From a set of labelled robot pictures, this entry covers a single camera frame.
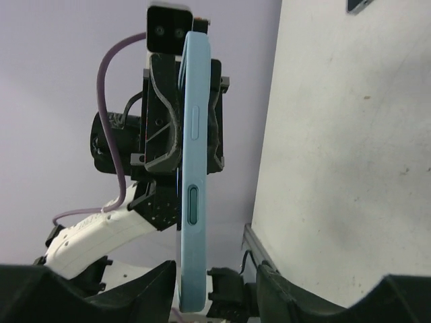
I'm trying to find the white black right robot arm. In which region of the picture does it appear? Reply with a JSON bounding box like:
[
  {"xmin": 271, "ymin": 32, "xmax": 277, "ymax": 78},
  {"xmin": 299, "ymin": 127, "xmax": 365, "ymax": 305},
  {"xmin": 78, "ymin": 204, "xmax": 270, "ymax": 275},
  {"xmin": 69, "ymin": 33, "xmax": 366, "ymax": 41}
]
[{"xmin": 1, "ymin": 257, "xmax": 430, "ymax": 322}]

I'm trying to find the aluminium table edge frame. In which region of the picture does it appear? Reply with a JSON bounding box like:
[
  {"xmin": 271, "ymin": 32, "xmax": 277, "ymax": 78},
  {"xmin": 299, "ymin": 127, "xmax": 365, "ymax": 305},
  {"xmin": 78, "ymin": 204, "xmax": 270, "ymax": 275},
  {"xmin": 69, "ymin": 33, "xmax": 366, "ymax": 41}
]
[{"xmin": 242, "ymin": 223, "xmax": 279, "ymax": 273}]

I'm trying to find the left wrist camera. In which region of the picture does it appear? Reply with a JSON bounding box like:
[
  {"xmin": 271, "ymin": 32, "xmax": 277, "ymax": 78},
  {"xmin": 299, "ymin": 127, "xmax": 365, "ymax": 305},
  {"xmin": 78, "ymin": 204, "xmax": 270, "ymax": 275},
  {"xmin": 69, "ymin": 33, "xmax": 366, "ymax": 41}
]
[{"xmin": 146, "ymin": 1, "xmax": 210, "ymax": 67}]

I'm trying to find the light blue phone case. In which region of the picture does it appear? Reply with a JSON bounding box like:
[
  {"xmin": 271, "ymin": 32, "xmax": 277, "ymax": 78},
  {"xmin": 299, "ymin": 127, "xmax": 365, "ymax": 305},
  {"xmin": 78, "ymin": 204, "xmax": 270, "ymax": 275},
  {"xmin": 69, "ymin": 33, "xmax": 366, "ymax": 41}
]
[{"xmin": 178, "ymin": 31, "xmax": 211, "ymax": 313}]

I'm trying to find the phone in grey case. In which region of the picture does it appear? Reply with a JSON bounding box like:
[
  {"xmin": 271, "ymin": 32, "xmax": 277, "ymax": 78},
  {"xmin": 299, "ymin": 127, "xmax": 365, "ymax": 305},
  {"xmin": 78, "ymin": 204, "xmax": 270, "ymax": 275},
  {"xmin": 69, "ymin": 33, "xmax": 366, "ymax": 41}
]
[{"xmin": 346, "ymin": 0, "xmax": 373, "ymax": 15}]

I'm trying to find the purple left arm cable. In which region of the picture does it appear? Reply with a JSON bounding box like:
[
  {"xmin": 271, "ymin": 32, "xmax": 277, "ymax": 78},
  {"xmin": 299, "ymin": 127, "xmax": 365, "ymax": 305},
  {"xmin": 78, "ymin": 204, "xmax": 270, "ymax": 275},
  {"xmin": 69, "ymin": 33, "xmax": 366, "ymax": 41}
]
[{"xmin": 52, "ymin": 32, "xmax": 185, "ymax": 323}]

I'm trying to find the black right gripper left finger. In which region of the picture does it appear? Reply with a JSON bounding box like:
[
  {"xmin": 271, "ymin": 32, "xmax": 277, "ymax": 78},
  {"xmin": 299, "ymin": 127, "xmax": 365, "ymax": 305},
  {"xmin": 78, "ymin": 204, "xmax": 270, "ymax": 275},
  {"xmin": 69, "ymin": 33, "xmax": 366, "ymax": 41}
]
[{"xmin": 1, "ymin": 261, "xmax": 176, "ymax": 323}]

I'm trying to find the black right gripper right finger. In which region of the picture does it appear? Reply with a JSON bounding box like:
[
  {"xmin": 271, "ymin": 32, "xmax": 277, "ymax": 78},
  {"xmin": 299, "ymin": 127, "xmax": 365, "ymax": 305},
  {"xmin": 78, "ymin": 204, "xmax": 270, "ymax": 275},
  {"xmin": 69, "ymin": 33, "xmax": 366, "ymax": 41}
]
[{"xmin": 255, "ymin": 264, "xmax": 431, "ymax": 323}]

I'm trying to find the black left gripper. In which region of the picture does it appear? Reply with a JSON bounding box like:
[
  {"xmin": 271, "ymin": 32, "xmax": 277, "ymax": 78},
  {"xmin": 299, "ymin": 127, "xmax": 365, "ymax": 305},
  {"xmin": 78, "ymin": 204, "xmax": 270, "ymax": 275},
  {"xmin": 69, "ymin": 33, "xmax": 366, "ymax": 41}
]
[{"xmin": 129, "ymin": 54, "xmax": 230, "ymax": 231}]

